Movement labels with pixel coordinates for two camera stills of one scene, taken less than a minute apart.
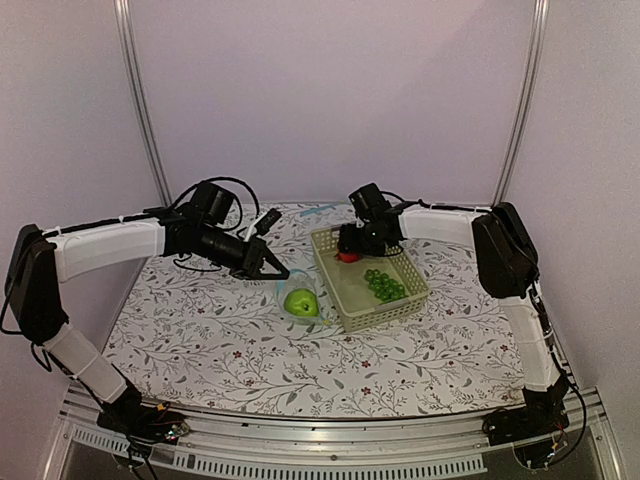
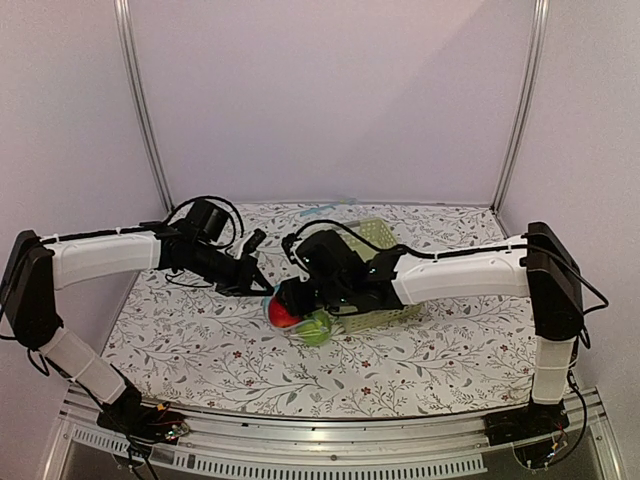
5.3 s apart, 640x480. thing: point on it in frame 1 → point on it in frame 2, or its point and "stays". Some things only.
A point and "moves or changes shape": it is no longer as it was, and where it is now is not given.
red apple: (349, 257) moves or changes shape
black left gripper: (256, 252) → (243, 279)
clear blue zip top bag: (298, 300) moves or changes shape
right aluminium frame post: (542, 17) stays
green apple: (302, 302) moves or changes shape
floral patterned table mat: (196, 338) stays
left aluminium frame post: (133, 73) stays
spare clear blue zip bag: (316, 209) stays
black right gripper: (348, 242) → (292, 298)
